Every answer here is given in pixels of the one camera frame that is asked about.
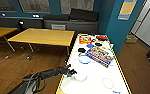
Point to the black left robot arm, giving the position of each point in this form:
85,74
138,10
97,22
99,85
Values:
37,80

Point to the blue-rimmed clear bowl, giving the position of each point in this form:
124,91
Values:
78,59

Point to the black air hockey striker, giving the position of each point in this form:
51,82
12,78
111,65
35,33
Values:
81,50
98,44

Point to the yellow air hockey table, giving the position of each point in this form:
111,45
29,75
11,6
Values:
94,71

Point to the small blue puck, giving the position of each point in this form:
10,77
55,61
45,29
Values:
90,46

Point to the orange game box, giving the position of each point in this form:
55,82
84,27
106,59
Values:
85,39

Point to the yellow-topped table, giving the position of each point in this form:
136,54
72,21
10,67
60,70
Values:
1,32
44,36

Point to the red and black item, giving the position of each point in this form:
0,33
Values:
102,37

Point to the brown cardboard box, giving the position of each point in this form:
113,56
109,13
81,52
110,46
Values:
131,38

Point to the yellow wall sign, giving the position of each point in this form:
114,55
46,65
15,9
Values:
127,9

